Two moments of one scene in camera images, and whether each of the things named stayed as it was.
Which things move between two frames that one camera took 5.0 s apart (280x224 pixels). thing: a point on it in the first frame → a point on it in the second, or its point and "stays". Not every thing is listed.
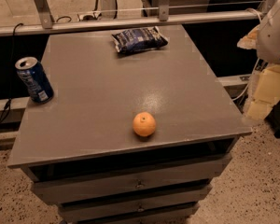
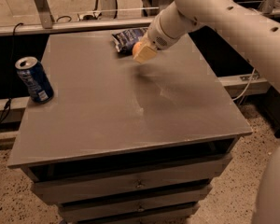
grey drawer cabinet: [81, 149] stays
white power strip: [90, 17] stays
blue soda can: [35, 78] stays
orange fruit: [144, 123] → [136, 48]
